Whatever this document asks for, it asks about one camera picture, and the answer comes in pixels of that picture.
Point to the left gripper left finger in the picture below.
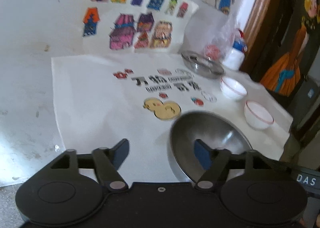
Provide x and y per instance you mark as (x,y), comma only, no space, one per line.
(107,163)

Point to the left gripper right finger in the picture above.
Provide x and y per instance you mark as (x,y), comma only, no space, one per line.
(214,163)

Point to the deep steel bowl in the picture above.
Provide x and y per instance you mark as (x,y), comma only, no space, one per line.
(188,163)

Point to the white red-rimmed bowl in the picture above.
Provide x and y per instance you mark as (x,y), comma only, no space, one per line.
(232,89)
(257,116)

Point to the shallow steel plate with sticker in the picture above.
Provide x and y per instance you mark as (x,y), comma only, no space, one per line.
(201,65)

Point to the white printed table mat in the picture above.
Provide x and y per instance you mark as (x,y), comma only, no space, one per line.
(100,100)

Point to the white bottle blue red cap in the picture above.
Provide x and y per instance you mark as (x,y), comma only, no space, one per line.
(235,56)

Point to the clear plastic bag red item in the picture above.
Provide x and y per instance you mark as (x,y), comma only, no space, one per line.
(222,40)

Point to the orange dress figure painting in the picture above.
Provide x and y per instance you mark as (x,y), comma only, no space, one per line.
(283,76)

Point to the houses drawing paper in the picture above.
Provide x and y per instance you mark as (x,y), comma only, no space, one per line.
(145,26)

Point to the brown wooden door frame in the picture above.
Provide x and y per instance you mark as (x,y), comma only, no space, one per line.
(252,29)

